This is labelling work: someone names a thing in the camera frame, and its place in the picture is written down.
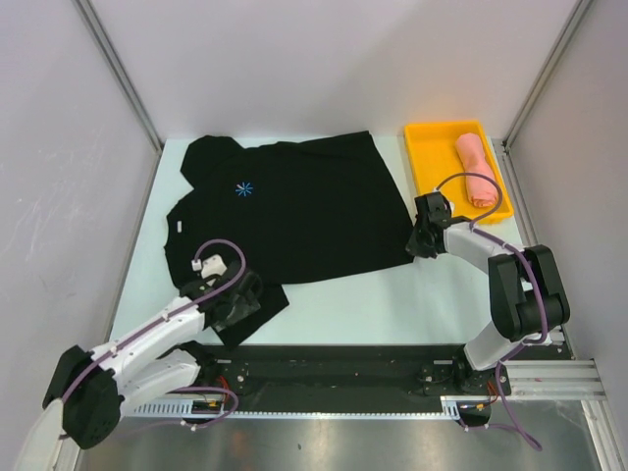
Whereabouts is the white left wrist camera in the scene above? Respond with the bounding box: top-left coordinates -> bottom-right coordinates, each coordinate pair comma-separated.
191,254 -> 227,280

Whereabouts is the right aluminium frame post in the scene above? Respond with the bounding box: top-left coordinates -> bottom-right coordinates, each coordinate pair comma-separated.
503,0 -> 596,148

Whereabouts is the black t-shirt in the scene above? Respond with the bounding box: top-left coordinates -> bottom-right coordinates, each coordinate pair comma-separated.
164,131 -> 413,348

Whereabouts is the left aluminium frame post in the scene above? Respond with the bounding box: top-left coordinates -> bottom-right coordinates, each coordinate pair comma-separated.
71,0 -> 164,155

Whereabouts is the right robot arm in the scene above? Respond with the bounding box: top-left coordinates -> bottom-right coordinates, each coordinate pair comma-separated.
406,191 -> 570,393

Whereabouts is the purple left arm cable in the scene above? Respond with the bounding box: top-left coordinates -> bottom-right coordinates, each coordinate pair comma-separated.
58,238 -> 247,438

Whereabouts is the white slotted cable duct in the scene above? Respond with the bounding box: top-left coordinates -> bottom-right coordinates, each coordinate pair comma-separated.
128,393 -> 460,422

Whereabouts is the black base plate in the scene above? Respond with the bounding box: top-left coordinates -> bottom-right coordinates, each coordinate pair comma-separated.
202,344 -> 511,402

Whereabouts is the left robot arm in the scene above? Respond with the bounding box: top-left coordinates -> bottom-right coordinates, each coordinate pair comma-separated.
43,263 -> 262,449

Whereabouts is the aluminium frame post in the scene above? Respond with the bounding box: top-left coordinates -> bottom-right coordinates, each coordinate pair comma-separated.
503,0 -> 596,148
71,0 -> 164,155

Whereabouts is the rolled pink t-shirt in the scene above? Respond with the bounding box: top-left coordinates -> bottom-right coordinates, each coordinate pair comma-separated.
455,133 -> 498,208

